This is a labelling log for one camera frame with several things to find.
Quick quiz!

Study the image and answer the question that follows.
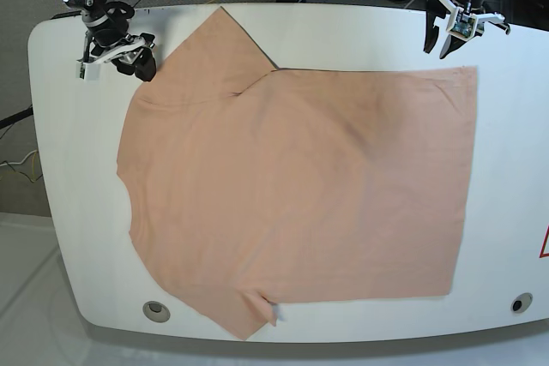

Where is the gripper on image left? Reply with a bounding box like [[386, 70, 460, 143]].
[[79, 18, 157, 82]]

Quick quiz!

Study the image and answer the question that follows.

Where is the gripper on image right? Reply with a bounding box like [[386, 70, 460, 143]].
[[423, 0, 510, 59]]

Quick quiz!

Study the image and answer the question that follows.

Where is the peach T-shirt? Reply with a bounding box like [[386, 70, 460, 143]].
[[117, 9, 477, 339]]

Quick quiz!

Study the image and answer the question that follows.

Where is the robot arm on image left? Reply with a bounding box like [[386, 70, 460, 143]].
[[62, 0, 157, 82]]

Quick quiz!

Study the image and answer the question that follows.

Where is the black bar at left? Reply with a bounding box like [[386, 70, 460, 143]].
[[0, 106, 33, 129]]

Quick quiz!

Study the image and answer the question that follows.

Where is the red triangle sticker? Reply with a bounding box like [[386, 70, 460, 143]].
[[540, 227, 549, 258]]

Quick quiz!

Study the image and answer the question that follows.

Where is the left table grommet hole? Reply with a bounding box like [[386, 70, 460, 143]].
[[142, 301, 171, 323]]

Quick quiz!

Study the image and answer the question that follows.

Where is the table grommet hole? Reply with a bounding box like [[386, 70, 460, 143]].
[[142, 301, 171, 323], [510, 292, 533, 314]]

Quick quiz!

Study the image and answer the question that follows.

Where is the right table grommet hole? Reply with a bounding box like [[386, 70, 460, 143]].
[[510, 292, 533, 314]]

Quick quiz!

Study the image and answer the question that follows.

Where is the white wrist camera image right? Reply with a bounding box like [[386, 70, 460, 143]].
[[447, 13, 477, 41]]

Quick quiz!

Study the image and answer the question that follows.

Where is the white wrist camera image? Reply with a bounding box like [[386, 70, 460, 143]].
[[447, 13, 477, 41], [76, 61, 101, 81]]

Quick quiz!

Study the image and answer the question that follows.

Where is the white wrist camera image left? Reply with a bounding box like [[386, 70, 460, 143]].
[[76, 61, 101, 81]]

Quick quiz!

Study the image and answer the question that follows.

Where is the yellow cable on floor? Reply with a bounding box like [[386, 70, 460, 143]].
[[0, 152, 40, 185]]

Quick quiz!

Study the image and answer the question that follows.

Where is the white cable on floor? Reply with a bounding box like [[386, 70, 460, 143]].
[[0, 149, 39, 170]]

